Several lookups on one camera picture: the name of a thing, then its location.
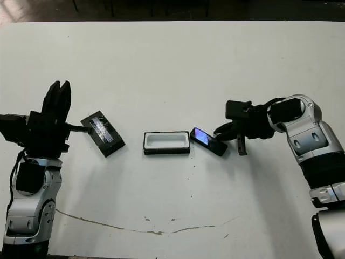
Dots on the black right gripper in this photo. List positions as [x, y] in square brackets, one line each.
[253, 126]

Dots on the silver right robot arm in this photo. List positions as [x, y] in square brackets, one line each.
[315, 135]

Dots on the black box lid shiny window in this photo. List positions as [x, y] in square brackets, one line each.
[103, 132]

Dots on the dark furniture leg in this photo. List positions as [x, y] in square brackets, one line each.
[111, 8]

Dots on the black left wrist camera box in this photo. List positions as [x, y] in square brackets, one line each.
[13, 128]

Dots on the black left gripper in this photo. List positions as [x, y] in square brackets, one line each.
[45, 137]

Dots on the black box with white foam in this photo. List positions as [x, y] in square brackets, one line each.
[167, 151]

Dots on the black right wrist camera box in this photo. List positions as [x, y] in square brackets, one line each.
[238, 109]

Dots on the black phone-like camera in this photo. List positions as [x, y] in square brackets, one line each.
[208, 141]

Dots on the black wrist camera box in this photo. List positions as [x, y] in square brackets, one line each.
[238, 109]
[13, 128]

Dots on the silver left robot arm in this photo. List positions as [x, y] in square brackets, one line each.
[29, 210]

